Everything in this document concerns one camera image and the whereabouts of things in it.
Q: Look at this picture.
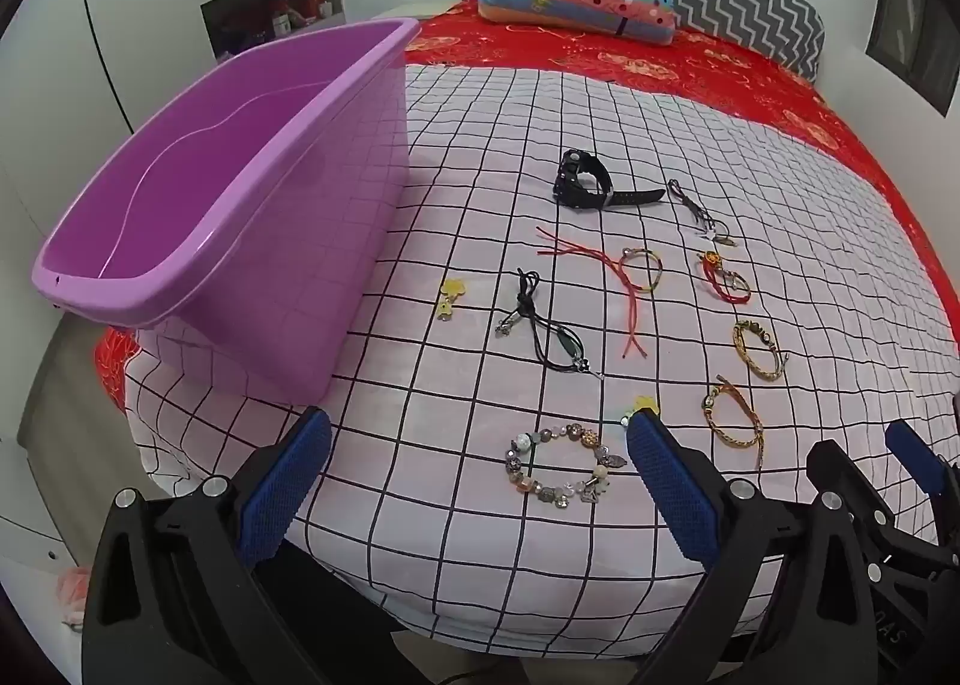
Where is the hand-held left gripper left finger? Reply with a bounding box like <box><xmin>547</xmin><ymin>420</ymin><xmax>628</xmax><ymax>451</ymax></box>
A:
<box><xmin>81</xmin><ymin>406</ymin><xmax>421</xmax><ymax>685</ymax></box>

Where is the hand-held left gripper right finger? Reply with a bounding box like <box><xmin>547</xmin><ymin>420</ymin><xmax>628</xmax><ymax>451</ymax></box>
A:
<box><xmin>625</xmin><ymin>407</ymin><xmax>880</xmax><ymax>685</ymax></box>

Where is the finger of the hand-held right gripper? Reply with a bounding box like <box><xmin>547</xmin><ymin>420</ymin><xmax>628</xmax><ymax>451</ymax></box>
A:
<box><xmin>883</xmin><ymin>421</ymin><xmax>960</xmax><ymax>506</ymax></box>
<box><xmin>806</xmin><ymin>439</ymin><xmax>895</xmax><ymax>533</ymax></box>

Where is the gold bracelet with red cord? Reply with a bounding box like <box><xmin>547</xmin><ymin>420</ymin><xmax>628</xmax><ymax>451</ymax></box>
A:
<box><xmin>701</xmin><ymin>376</ymin><xmax>767</xmax><ymax>465</ymax></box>

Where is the gold braided bracelet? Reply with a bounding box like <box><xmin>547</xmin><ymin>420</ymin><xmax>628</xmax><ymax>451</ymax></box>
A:
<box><xmin>733</xmin><ymin>320</ymin><xmax>787</xmax><ymax>381</ymax></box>

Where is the silver beaded charm bracelet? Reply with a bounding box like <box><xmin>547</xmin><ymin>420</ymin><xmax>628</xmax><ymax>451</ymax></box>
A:
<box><xmin>504</xmin><ymin>424</ymin><xmax>627</xmax><ymax>506</ymax></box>

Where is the red bracelet with gold charm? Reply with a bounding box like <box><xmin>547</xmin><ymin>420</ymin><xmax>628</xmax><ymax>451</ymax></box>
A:
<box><xmin>699</xmin><ymin>250</ymin><xmax>752</xmax><ymax>302</ymax></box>

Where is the black cord green pendant necklace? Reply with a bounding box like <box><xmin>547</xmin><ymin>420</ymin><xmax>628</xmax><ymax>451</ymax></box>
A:
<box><xmin>493</xmin><ymin>269</ymin><xmax>605</xmax><ymax>380</ymax></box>

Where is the purple plastic bin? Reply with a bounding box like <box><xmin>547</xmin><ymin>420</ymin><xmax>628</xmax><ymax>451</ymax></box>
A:
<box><xmin>30</xmin><ymin>17</ymin><xmax>421</xmax><ymax>405</ymax></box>

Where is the black wristwatch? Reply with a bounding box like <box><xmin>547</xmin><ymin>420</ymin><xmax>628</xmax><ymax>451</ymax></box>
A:
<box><xmin>553</xmin><ymin>149</ymin><xmax>667</xmax><ymax>210</ymax></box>

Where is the white black-checked blanket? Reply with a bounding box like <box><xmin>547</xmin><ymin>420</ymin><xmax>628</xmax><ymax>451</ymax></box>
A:
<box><xmin>124</xmin><ymin>62</ymin><xmax>960</xmax><ymax>656</ymax></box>

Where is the red patterned bedsheet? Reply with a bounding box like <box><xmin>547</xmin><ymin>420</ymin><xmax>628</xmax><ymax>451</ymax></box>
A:
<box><xmin>94</xmin><ymin>0</ymin><xmax>960</xmax><ymax>423</ymax></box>

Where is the dark framed window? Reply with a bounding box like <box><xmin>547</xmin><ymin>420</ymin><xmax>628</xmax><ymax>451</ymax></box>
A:
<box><xmin>866</xmin><ymin>0</ymin><xmax>960</xmax><ymax>116</ymax></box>

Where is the white nightstand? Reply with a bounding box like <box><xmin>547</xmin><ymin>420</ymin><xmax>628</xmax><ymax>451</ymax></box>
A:
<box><xmin>371</xmin><ymin>2</ymin><xmax>452</xmax><ymax>25</ymax></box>

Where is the loose red cord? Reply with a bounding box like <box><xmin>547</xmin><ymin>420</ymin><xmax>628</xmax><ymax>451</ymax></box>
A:
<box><xmin>536</xmin><ymin>227</ymin><xmax>650</xmax><ymax>360</ymax></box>

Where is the red yellow woven bracelet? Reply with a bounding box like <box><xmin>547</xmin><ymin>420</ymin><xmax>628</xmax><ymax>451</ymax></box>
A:
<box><xmin>619</xmin><ymin>248</ymin><xmax>665</xmax><ymax>295</ymax></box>

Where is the dark cord pendant necklace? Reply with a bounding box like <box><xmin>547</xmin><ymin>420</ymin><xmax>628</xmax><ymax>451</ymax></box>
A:
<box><xmin>667</xmin><ymin>179</ymin><xmax>740</xmax><ymax>247</ymax></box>

